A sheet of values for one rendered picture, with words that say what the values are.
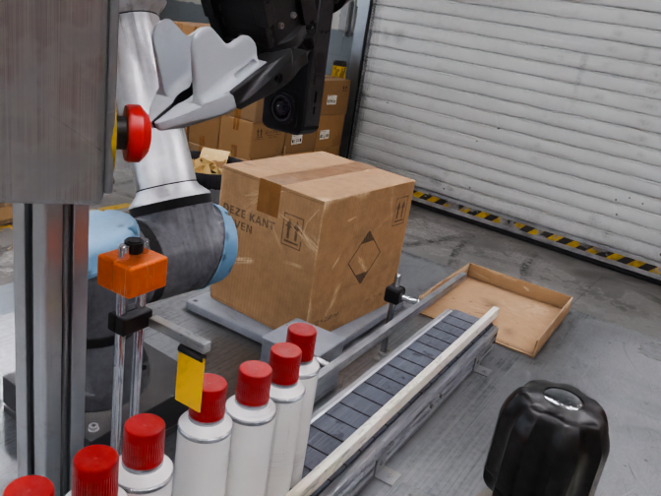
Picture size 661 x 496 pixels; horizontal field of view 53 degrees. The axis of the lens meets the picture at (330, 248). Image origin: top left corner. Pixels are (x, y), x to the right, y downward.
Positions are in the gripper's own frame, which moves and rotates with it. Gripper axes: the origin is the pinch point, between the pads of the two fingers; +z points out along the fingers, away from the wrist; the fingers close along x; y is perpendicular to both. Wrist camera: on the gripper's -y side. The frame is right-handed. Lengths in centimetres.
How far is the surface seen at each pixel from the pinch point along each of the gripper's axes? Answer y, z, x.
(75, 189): 0.7, 8.2, -0.3
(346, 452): -51, -4, 4
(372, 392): -63, -19, -2
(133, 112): 2.4, 2.2, -0.2
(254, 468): -36.0, 7.2, 2.6
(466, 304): -95, -64, -6
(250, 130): -215, -224, -221
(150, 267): -14.7, 2.7, -6.2
